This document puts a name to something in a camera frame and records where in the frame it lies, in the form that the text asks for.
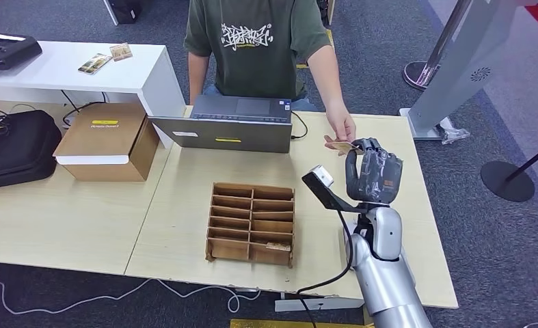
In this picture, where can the person's left hand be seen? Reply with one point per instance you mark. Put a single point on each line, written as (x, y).
(343, 124)

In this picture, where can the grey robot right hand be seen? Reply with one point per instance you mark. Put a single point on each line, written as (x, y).
(377, 176)

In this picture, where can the yellow printed ID card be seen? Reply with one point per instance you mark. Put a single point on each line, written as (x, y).
(341, 147)

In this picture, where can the tan printed room key card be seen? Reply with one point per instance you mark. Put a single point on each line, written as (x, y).
(278, 247)

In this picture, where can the brown slotted card organizer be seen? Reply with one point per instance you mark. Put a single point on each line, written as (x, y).
(251, 212)

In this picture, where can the person's left forearm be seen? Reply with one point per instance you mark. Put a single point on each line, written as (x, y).
(327, 77)

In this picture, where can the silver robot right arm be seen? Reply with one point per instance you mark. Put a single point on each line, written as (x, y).
(386, 280)

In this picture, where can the person's right forearm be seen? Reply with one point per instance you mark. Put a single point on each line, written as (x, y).
(197, 77)

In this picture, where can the person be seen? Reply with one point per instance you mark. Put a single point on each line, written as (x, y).
(250, 68)

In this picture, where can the small printed card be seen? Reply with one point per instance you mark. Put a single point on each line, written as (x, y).
(121, 51)

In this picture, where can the long printed card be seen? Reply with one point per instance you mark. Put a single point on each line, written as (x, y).
(94, 63)

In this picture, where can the clear plastic bag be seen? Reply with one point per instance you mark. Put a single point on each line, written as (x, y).
(453, 136)

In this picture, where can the yellow floor tape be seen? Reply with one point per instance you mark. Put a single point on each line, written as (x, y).
(330, 38)

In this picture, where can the grey open laptop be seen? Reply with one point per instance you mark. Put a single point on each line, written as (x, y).
(231, 136)

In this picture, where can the silver kiosk stand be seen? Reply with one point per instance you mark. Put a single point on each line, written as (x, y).
(458, 72)

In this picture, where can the white desk foot bar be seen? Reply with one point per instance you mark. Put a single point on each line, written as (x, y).
(291, 304)

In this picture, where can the brown cardboard box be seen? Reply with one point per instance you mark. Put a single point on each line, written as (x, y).
(109, 136)

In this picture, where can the black cabinet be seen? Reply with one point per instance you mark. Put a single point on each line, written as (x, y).
(124, 11)

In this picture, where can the white side table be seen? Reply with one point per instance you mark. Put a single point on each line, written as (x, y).
(59, 70)

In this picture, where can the black carrying case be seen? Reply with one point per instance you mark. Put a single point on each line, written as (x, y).
(18, 149)

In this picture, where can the black controller device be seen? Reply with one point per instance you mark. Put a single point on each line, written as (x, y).
(8, 51)

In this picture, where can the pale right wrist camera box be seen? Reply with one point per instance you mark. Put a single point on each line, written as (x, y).
(324, 175)

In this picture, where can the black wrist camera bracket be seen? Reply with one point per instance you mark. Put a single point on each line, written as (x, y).
(325, 194)

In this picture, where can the chrome stanchion post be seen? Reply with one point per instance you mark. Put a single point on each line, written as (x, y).
(414, 74)

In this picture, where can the black stanchion post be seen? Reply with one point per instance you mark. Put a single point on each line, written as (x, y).
(505, 182)

